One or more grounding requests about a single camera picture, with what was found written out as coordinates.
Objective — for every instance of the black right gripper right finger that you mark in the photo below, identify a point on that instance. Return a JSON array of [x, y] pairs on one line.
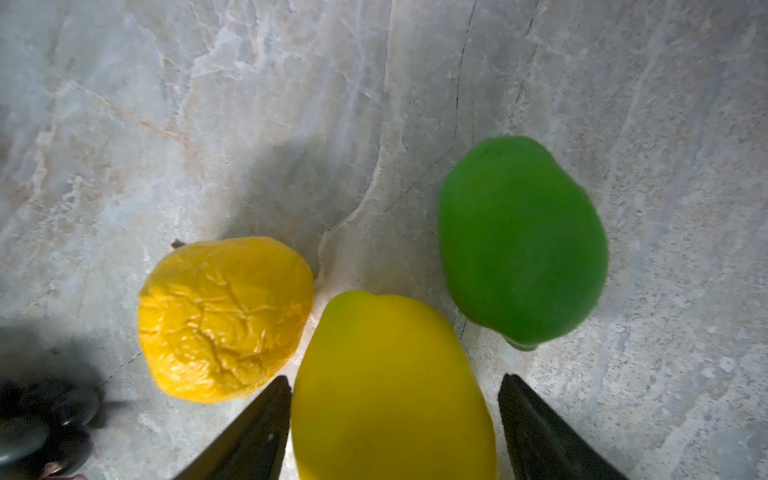
[[540, 444]]

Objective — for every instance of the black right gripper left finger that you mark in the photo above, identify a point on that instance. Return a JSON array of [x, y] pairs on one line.
[[253, 446]]

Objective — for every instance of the large yellow lemon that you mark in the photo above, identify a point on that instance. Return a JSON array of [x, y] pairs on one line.
[[386, 391]]

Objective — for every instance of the small wrinkled yellow fruit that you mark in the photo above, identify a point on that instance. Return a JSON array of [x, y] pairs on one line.
[[217, 320]]

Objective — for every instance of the green lime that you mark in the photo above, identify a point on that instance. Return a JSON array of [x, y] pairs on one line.
[[523, 249]]

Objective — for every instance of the dark purple grape bunch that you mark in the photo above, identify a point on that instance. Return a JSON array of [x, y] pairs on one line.
[[44, 429]]

